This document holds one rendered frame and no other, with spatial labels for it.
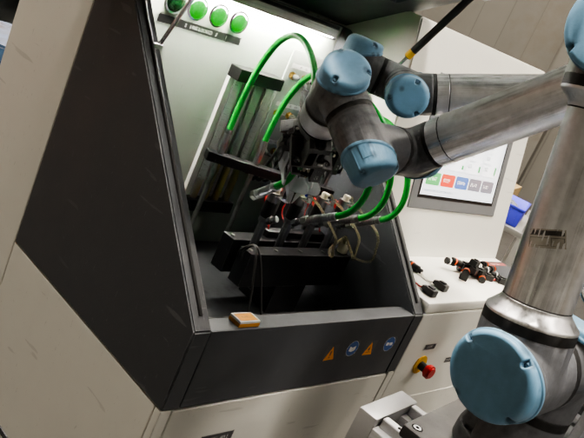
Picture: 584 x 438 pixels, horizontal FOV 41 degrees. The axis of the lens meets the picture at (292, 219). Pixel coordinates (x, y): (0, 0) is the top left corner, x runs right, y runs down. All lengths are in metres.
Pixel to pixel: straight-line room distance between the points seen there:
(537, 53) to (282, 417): 9.18
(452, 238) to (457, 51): 0.53
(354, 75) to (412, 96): 0.26
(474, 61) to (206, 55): 0.75
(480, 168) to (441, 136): 1.10
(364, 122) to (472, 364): 0.37
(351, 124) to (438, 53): 0.90
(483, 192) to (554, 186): 1.38
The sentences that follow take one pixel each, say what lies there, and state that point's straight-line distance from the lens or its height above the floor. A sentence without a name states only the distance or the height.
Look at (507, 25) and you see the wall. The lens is 10.75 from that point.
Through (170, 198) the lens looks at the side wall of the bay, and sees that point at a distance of 1.34.
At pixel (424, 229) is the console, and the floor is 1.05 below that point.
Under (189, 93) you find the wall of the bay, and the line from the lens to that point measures 1.75.
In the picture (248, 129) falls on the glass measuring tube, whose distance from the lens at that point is 1.89.
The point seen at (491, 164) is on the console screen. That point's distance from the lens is 2.32.
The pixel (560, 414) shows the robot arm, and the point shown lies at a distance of 1.12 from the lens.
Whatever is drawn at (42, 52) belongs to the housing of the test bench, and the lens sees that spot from 1.74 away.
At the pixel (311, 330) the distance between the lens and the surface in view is 1.51.
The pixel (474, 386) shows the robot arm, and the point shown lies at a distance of 0.97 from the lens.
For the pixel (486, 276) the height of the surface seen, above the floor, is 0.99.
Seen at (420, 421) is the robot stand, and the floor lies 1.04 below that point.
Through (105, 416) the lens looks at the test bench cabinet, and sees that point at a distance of 1.49.
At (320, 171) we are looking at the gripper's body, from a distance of 1.30.
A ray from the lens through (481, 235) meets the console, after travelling 2.39.
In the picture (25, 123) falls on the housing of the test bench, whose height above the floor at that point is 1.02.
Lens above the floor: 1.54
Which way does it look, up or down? 17 degrees down
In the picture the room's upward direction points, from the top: 24 degrees clockwise
